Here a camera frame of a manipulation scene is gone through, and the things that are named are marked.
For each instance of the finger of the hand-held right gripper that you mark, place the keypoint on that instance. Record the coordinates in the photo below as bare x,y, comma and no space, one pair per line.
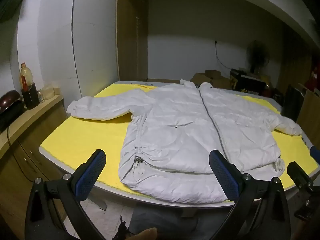
315,153
300,176

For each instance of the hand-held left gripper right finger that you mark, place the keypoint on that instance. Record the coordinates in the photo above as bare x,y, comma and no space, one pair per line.
225,177

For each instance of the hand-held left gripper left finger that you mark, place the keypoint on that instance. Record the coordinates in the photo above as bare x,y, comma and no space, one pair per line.
92,173

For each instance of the white puffer jacket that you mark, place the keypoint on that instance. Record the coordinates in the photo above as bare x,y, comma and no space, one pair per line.
185,130

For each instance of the yellow blanket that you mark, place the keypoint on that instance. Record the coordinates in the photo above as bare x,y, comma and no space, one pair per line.
87,140

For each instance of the large cardboard box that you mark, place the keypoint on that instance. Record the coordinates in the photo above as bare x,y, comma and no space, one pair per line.
310,115

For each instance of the black chair back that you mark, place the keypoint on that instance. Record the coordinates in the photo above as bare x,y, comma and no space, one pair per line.
293,102

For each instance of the wooden side cabinet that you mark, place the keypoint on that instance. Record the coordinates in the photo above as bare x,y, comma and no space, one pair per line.
27,142

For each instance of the red object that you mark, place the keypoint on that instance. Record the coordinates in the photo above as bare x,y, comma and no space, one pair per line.
315,77

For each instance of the person's grey pants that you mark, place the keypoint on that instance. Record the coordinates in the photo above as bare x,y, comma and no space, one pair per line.
160,217

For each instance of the brown fleece clothing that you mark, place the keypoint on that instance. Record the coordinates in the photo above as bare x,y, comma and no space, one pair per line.
146,234

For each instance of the small beige box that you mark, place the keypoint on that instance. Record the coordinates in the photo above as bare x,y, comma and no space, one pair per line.
57,90

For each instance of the small glass jar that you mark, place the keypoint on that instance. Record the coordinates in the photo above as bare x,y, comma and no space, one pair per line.
41,97

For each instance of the translucent plastic container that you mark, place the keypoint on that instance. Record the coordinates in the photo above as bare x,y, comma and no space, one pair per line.
48,92

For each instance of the black and yellow box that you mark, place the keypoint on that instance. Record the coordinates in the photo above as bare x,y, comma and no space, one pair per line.
247,82

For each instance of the open cardboard box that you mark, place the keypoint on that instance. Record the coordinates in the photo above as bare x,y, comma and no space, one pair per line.
200,78
217,78

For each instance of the dark red lidded appliance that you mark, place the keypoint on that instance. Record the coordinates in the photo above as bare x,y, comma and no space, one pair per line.
10,107

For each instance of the scattered small black pieces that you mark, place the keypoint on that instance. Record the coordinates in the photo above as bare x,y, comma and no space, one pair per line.
147,83

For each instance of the black standing fan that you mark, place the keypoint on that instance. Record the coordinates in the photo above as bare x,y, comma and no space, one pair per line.
257,55

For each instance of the cooking oil bottle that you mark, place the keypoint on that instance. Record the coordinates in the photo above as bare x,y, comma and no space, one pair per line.
25,76

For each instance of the wooden wardrobe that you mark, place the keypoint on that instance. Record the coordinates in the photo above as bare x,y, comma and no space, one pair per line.
130,42

